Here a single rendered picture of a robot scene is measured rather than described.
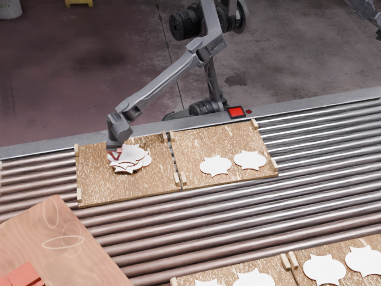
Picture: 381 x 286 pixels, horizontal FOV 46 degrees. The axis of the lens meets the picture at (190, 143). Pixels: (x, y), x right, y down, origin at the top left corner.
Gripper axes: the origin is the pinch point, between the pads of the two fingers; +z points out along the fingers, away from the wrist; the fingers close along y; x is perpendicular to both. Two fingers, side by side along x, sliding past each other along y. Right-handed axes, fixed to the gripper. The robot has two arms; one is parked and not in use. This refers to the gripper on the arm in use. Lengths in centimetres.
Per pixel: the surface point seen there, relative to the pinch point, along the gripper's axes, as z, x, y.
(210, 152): 3.7, -39.1, 7.7
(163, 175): 4.4, -20.2, -7.2
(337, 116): 4, -100, 40
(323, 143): 5, -91, 20
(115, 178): 4.9, -0.5, -10.2
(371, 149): 4, -111, 17
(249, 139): 3, -57, 17
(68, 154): 7.2, 23.4, 4.7
